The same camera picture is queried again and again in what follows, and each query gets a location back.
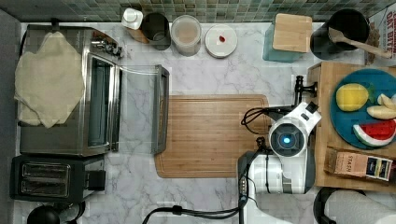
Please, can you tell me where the pink lidded pot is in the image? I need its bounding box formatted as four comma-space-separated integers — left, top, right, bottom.
205, 24, 238, 59

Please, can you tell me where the clear jar with cereal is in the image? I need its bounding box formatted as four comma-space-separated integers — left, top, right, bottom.
171, 15, 202, 57

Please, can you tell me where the black utensil holder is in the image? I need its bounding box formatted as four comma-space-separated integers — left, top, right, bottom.
309, 7, 371, 61

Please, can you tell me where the wooden drawer cabinet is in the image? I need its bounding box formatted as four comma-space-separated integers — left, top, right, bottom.
307, 62, 395, 192

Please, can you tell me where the white paper towel roll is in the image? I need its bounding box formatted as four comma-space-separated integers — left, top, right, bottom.
324, 189, 396, 224

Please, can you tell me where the teal canister with wooden lid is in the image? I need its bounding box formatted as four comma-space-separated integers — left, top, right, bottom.
262, 13, 312, 63

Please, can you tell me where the stainless toaster oven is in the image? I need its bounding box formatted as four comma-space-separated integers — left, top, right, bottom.
17, 25, 169, 157

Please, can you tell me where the wooden cutting board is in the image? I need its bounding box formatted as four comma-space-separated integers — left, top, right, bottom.
155, 94, 271, 178

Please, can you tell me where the dark grey cup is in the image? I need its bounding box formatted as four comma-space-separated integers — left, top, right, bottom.
141, 13, 171, 50

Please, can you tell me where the wooden tea bag box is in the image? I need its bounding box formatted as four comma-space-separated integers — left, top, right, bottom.
324, 148, 395, 184

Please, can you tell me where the black two-slot toaster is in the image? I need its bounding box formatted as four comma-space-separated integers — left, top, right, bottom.
9, 155, 106, 203

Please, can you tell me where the blue plate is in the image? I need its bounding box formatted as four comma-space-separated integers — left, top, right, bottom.
330, 69, 396, 150

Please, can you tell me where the wooden spoon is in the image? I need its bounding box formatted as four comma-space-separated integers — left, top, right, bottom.
329, 27, 392, 59

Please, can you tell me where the white-capped spice bottle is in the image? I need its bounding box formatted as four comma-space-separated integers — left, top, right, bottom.
121, 7, 149, 44

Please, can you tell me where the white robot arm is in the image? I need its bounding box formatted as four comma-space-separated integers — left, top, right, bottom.
236, 102, 321, 224

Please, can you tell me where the yellow toy lemon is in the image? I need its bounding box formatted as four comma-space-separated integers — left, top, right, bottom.
335, 83, 369, 112

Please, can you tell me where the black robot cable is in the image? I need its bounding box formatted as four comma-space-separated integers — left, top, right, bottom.
141, 106, 297, 224

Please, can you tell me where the toy banana piece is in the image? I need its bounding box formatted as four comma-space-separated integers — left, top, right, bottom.
367, 105, 396, 119

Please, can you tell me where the black paper towel holder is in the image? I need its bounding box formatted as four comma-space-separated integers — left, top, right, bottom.
313, 188, 368, 224

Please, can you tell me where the beige folded cloth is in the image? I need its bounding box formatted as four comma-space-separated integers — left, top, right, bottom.
15, 32, 85, 128

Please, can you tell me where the oat bites cereal box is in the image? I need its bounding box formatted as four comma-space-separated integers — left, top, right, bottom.
365, 4, 396, 67

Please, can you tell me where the toy watermelon slice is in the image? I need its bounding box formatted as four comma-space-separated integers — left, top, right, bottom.
353, 119, 395, 147

